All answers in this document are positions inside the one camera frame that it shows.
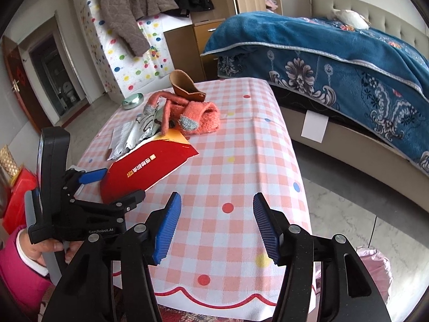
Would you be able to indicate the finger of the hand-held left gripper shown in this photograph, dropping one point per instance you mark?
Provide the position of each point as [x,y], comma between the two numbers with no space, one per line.
[94,176]
[114,204]

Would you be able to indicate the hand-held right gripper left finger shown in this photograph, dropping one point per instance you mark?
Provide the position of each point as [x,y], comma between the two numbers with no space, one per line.
[167,231]

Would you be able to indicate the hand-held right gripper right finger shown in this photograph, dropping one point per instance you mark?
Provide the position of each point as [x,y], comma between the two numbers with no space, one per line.
[266,231]

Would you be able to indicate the pink plastic bag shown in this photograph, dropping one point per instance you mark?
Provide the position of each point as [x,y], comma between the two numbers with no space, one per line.
[372,268]

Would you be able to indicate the person's left forearm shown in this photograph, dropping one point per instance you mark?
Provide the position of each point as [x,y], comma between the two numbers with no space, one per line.
[20,281]

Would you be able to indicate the person's left hand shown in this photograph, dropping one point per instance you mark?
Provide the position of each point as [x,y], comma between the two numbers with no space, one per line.
[38,250]

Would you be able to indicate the red plastic stool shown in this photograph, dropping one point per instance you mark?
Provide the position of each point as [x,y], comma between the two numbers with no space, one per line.
[20,191]

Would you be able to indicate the flat silver foil packet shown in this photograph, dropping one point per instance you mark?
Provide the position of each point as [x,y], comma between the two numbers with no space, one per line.
[120,139]

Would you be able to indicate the gold patterned box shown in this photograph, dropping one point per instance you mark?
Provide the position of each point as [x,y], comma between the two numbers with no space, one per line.
[9,164]

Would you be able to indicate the crumpled silver foil wrapper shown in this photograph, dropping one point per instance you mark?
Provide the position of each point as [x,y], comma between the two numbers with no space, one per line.
[145,125]

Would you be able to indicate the pink checkered tablecloth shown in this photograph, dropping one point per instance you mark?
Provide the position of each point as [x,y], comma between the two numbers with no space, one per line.
[234,161]

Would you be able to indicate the white toilet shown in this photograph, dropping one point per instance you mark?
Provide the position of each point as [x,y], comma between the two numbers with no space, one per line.
[69,92]

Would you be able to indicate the green round tin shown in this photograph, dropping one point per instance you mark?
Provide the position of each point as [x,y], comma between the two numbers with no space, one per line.
[132,102]

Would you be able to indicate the brown wooden door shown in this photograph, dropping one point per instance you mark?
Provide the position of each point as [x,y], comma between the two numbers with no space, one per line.
[20,90]

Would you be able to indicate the white polka dot wardrobe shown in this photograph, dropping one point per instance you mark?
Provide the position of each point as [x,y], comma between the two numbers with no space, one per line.
[134,68]

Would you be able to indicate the white paper tag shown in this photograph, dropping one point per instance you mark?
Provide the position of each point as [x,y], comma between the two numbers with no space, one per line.
[314,126]

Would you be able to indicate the orange knit glove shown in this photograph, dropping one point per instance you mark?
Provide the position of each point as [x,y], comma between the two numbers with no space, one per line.
[201,117]

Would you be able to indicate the brown leather pouch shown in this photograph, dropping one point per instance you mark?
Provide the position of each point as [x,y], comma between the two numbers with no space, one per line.
[182,85]

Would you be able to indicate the wooden nightstand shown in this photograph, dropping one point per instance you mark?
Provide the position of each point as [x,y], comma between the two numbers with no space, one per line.
[184,50]

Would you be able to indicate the brown quilted jacket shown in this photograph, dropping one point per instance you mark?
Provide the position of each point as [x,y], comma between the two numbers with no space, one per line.
[124,6]

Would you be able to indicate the blue floral blanket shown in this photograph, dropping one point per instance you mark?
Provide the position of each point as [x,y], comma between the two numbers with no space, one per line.
[301,40]

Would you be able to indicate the white plush toy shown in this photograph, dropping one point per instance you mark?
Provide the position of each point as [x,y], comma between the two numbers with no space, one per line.
[350,17]

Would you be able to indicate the beige upholstered bed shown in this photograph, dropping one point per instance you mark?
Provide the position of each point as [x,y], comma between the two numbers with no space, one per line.
[395,23]

